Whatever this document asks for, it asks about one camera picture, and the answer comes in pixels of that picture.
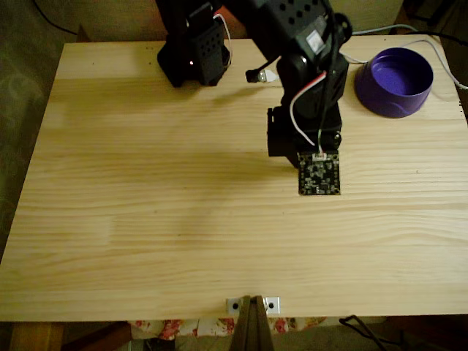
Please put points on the purple plastic bowl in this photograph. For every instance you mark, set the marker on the purple plastic bowl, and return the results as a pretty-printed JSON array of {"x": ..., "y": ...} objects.
[{"x": 387, "y": 102}]

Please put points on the floral patterned cloth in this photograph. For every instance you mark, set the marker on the floral patterned cloth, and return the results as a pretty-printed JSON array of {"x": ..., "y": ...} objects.
[{"x": 172, "y": 327}]

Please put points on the wooden table leg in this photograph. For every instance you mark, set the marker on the wooden table leg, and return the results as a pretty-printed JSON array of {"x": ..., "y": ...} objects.
[{"x": 36, "y": 338}]

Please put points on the black camera circuit board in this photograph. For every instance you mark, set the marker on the black camera circuit board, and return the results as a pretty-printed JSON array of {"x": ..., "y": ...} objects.
[{"x": 318, "y": 179}]

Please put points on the silver metal angle bracket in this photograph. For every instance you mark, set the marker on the silver metal angle bracket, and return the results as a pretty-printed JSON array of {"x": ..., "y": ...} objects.
[
  {"x": 273, "y": 304},
  {"x": 234, "y": 305}
]

